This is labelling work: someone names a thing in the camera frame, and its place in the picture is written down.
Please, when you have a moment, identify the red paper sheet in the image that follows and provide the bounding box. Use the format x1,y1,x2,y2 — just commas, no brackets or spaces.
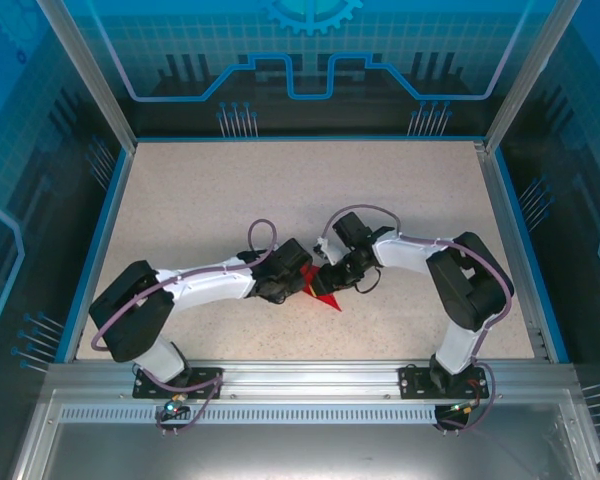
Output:
299,264,345,314

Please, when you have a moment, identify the silver sheet metal shelf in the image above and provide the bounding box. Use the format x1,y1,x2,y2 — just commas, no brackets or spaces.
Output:
10,389,600,480

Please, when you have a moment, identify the blue table edge strip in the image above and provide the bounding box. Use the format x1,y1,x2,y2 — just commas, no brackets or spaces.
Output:
493,147,572,365
63,147,139,365

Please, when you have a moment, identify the thin black right gripper cable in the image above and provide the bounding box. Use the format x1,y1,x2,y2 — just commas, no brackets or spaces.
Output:
353,266,382,296

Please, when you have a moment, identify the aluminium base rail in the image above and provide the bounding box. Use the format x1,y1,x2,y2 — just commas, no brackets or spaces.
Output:
44,358,579,402

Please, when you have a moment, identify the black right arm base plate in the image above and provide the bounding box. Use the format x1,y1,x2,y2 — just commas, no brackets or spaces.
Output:
398,365,486,400

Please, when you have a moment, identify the slotted silver cable duct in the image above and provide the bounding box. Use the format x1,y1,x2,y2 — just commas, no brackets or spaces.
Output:
59,405,439,426

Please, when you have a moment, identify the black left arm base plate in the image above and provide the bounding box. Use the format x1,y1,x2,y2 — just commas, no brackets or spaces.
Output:
132,366,225,400

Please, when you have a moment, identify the aluminium side rail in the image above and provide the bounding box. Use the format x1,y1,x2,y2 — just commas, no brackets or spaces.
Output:
472,140,554,362

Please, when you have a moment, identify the cable connector with green light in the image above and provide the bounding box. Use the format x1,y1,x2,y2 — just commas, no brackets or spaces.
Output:
447,399,483,416
162,393,189,417

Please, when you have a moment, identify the aluminium frame post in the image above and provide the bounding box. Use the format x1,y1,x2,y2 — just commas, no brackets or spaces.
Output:
483,0,585,154
33,0,139,151

